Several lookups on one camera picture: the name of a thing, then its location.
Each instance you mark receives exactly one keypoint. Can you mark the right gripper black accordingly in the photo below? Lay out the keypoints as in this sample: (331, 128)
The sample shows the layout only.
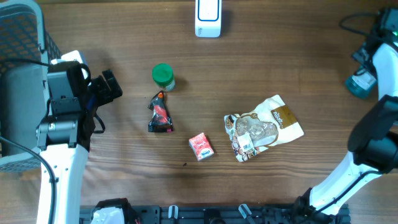
(359, 56)

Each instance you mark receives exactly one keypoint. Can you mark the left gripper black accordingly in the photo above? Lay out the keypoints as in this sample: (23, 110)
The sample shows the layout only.
(106, 95)

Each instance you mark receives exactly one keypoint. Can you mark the blue mouthwash bottle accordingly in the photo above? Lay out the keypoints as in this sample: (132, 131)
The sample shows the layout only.
(361, 83)

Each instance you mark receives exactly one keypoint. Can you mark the green lid jar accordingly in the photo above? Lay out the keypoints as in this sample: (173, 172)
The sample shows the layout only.
(163, 76)

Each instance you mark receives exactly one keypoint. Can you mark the red black snack pouch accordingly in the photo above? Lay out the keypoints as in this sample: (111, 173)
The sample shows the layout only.
(161, 121)

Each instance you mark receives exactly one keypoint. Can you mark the red tissue pack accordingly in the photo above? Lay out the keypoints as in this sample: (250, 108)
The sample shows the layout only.
(201, 147)

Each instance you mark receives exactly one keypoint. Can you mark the beige snack bag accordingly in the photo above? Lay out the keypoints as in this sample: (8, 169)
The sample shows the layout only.
(271, 123)

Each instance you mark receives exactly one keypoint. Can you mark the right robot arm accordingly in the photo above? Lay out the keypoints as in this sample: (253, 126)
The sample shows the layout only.
(372, 146)

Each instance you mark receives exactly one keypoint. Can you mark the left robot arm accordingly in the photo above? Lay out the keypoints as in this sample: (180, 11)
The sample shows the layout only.
(64, 138)

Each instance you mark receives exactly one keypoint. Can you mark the white barcode scanner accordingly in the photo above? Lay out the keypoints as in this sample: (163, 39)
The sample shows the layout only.
(208, 18)

